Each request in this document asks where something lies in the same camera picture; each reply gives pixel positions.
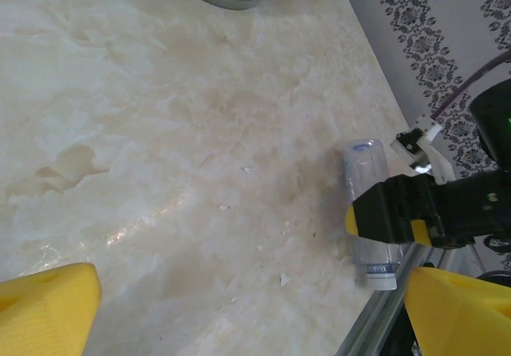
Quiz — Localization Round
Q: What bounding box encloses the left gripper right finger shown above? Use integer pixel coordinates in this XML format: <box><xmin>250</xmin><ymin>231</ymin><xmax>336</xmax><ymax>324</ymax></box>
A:
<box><xmin>404</xmin><ymin>266</ymin><xmax>511</xmax><ymax>356</ymax></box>

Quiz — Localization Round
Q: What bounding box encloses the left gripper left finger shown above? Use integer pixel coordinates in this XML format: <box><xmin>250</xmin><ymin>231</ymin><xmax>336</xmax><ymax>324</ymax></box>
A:
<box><xmin>0</xmin><ymin>263</ymin><xmax>101</xmax><ymax>356</ymax></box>

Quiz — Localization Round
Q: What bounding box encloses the clear unlabelled plastic bottle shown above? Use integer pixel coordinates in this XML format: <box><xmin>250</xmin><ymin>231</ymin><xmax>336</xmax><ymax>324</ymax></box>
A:
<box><xmin>342</xmin><ymin>136</ymin><xmax>399</xmax><ymax>292</ymax></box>

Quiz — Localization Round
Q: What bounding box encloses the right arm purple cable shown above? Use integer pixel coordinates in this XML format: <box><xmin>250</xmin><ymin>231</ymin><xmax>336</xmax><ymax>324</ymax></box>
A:
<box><xmin>430</xmin><ymin>47</ymin><xmax>511</xmax><ymax>121</ymax></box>

